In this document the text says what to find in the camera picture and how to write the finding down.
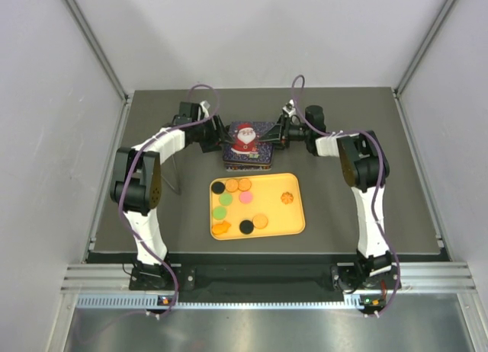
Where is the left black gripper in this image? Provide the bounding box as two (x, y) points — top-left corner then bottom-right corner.
(191, 114), (233, 152)

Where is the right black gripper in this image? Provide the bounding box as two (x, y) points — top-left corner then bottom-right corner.
(259, 114), (312, 150)

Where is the gold tin lid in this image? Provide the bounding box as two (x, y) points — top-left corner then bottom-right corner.
(223, 121), (274, 160)

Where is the square cookie tin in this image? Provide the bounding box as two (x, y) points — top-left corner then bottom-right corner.
(223, 156), (273, 171)

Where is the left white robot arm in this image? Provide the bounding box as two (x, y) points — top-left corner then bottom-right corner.
(110, 101), (230, 291)

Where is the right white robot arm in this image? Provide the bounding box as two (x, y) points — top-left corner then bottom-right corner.
(260, 102), (399, 293)

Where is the tan biscuit top left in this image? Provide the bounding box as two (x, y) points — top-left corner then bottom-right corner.
(225, 178), (239, 193)

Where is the tan biscuit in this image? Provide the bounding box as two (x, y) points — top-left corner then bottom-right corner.
(225, 178), (239, 193)
(238, 178), (252, 192)
(252, 214), (268, 229)

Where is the black sandwich cookie upper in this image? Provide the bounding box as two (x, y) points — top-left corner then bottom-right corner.
(210, 181), (226, 194)

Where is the black sandwich cookie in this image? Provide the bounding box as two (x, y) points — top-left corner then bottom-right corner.
(239, 219), (254, 235)
(210, 181), (226, 194)

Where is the tan biscuit top right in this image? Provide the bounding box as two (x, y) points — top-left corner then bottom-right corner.
(238, 178), (252, 192)

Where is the green sandwich cookie upper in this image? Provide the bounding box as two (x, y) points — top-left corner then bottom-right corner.
(219, 193), (233, 206)

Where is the green sandwich cookie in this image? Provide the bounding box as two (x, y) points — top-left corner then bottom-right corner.
(212, 206), (227, 220)
(219, 193), (233, 206)

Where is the orange swirl cookie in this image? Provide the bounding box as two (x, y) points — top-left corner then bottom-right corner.
(281, 192), (294, 205)

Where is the pink sandwich cookie lower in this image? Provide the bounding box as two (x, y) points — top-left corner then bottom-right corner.
(239, 191), (253, 204)

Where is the yellow cookie tray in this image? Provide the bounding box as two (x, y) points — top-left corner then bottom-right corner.
(209, 173), (306, 241)

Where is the green sandwich cookie lower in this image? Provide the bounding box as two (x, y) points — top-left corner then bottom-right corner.
(212, 206), (227, 220)

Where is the tan biscuit lower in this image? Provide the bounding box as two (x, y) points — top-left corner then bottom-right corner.
(252, 214), (268, 229)

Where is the orange fish cookie lower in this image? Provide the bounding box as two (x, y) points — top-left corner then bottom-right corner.
(211, 221), (231, 236)

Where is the black sandwich cookie lower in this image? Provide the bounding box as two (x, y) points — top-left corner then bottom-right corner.
(239, 219), (254, 235)

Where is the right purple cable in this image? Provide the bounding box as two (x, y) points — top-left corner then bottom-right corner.
(291, 75), (401, 317)

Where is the aluminium frame rail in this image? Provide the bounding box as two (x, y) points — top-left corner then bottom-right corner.
(61, 262), (476, 294)

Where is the grey cable duct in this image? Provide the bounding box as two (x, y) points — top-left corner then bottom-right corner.
(76, 293), (381, 310)

